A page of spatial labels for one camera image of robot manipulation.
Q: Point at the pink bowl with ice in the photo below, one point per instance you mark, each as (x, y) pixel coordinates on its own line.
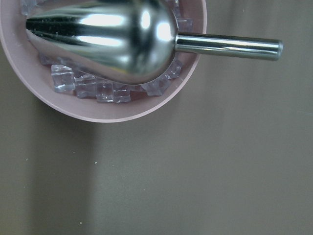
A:
(24, 60)

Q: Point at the steel ice scoop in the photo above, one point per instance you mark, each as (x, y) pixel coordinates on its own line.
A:
(129, 41)

